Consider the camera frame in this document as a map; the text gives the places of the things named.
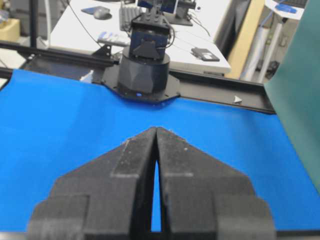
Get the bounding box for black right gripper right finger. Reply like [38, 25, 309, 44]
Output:
[156, 127, 277, 240]

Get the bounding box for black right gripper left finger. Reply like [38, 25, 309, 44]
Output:
[27, 127, 157, 240]

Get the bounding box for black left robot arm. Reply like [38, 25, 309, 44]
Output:
[118, 0, 177, 94]

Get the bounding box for blue table mat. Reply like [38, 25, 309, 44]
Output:
[0, 69, 320, 232]

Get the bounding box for black device on desk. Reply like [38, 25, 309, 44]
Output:
[191, 47, 220, 62]

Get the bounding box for green backdrop sheet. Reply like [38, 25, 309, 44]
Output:
[264, 0, 320, 184]

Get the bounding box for white desk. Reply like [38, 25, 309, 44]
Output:
[50, 0, 231, 75]

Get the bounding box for black keyboard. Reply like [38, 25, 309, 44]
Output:
[119, 6, 143, 32]

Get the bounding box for grey computer mouse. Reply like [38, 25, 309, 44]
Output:
[93, 7, 112, 20]

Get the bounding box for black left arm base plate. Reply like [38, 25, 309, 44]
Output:
[101, 71, 181, 104]

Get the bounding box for black aluminium frame rail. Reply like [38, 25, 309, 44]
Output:
[0, 41, 275, 114]

